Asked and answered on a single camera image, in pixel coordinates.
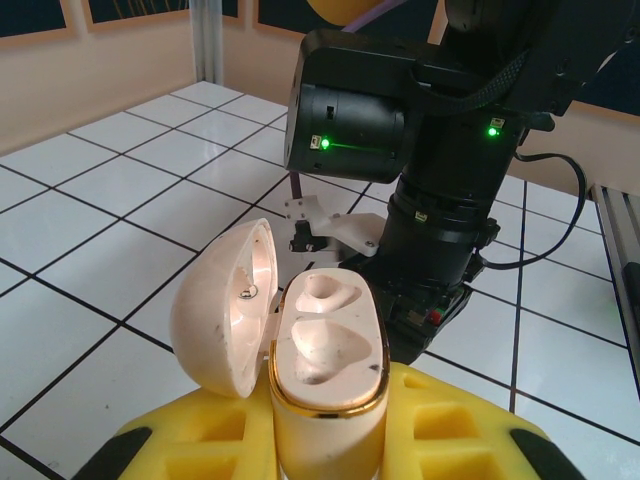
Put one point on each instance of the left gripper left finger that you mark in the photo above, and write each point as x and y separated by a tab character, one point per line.
170	415

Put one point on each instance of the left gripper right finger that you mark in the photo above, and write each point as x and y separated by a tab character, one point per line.
400	400

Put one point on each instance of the cream earbud charging case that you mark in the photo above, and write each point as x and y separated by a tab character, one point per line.
325	440

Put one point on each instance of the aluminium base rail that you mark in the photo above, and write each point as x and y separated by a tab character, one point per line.
620	225

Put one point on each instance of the aluminium corner post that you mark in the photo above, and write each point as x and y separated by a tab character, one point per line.
205	40

